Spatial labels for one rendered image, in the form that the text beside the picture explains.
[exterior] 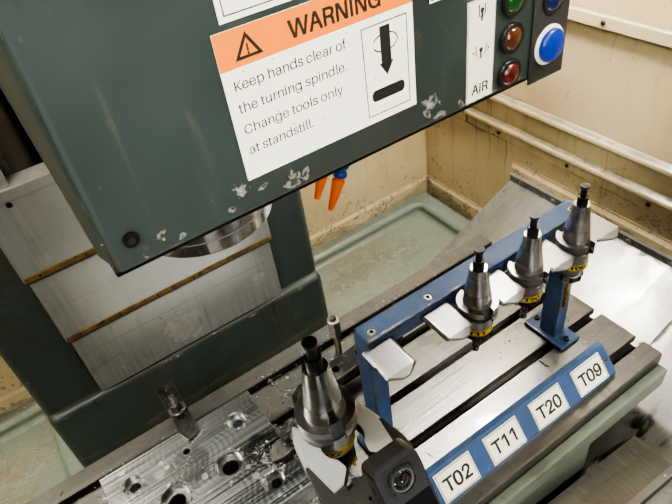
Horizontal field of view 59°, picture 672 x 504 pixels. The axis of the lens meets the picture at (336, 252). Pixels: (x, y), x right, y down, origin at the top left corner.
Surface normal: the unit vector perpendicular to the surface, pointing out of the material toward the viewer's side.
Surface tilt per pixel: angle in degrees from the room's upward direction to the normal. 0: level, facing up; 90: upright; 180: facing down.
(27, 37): 90
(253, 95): 90
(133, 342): 90
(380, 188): 90
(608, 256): 24
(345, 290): 0
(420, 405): 0
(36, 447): 0
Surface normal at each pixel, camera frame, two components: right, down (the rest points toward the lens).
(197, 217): 0.55, 0.49
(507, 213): -0.45, -0.50
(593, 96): -0.82, 0.44
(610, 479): -0.02, -0.80
